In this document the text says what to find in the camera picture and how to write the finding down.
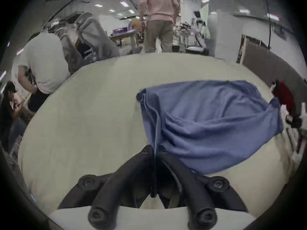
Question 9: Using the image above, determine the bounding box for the blue garment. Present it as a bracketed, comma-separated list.
[136, 80, 284, 198]

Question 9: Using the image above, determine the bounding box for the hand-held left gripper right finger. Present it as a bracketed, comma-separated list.
[156, 150, 247, 229]

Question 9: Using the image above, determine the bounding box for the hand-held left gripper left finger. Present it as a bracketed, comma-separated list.
[58, 145, 154, 230]

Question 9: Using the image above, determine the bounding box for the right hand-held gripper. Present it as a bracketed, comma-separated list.
[271, 80, 307, 154]

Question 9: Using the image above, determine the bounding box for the table with purple box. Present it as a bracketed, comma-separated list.
[109, 26, 139, 53]

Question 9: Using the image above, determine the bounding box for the bed with beige sheet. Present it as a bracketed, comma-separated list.
[18, 52, 298, 219]

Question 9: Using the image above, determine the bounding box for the grey office chair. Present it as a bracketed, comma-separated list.
[56, 11, 120, 72]

